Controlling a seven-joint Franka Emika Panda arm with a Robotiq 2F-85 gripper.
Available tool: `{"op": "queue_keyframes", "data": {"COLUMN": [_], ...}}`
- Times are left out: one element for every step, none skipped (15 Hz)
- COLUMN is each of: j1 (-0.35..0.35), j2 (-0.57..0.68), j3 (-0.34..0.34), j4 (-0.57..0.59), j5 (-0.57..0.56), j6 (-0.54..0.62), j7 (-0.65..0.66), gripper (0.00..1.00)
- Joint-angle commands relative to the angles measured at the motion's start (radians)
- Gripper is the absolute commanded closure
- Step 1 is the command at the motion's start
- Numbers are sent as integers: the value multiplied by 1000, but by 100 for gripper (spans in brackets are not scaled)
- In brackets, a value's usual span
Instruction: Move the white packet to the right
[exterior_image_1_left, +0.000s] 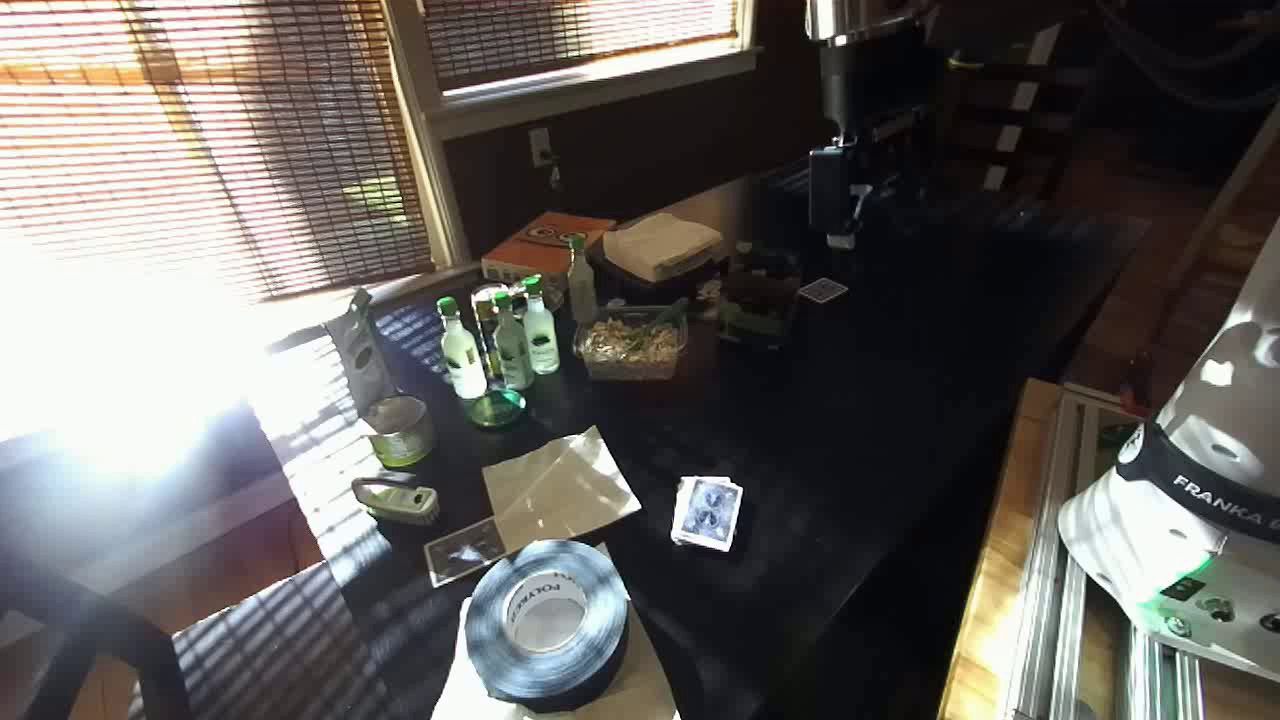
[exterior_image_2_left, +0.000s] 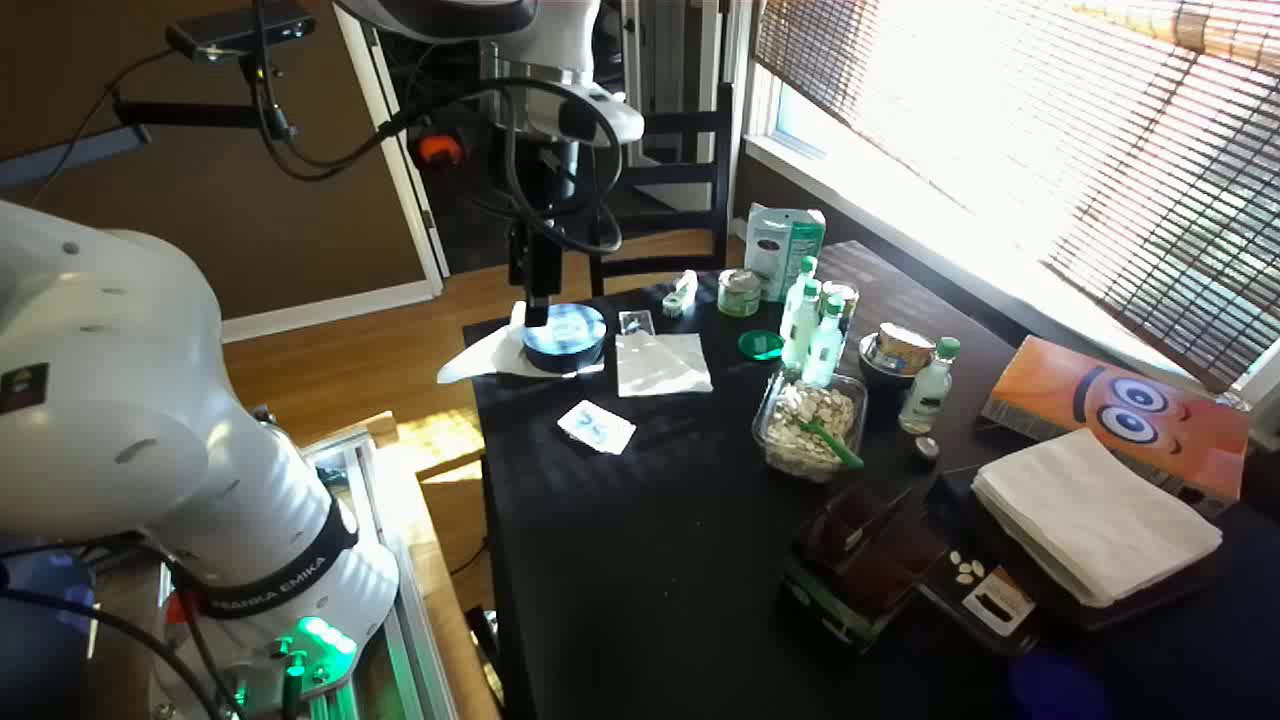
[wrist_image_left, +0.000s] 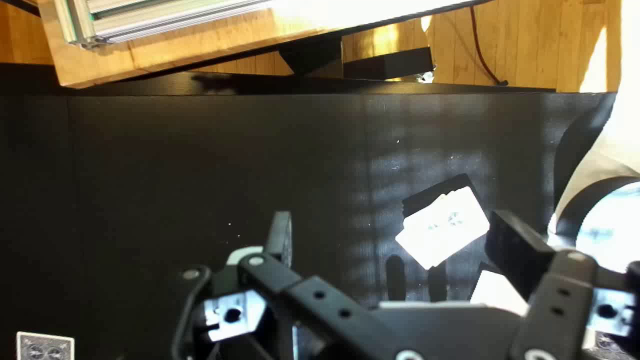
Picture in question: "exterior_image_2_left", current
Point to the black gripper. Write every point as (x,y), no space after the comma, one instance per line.
(547,241)

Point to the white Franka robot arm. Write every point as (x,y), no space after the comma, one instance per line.
(104,400)

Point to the white paper sheet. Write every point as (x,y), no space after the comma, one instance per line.
(483,358)

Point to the small clear glass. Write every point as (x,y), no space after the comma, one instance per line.
(636,320)

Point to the white paper card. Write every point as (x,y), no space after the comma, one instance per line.
(599,424)

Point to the jar with silver lid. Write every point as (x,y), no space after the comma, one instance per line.
(736,288)

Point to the wooden stand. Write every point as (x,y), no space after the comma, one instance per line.
(447,493)

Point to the dark wooden chair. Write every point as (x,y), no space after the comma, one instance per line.
(665,147)

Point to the green round lid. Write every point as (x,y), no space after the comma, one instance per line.
(761,345)

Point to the white green margarita bottle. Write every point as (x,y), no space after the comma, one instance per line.
(799,314)
(824,350)

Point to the green plastic utensil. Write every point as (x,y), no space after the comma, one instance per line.
(836,448)

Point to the round ceramic bowl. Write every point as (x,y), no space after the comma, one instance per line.
(899,350)

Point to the small bottle with green cap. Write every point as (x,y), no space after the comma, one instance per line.
(926,391)

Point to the white pills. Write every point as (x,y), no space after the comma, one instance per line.
(966,566)

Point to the folded white towel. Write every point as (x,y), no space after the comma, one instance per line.
(1086,513)

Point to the black tray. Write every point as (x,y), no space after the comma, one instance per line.
(1060,619)

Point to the window blinds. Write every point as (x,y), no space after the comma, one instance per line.
(1133,163)

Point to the blue round object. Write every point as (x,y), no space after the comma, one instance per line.
(1060,684)

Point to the metal cart frame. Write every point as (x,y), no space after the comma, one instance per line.
(382,534)

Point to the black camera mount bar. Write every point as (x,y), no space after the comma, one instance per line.
(186,112)

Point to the black camera on mount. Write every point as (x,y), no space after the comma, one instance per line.
(241,29)

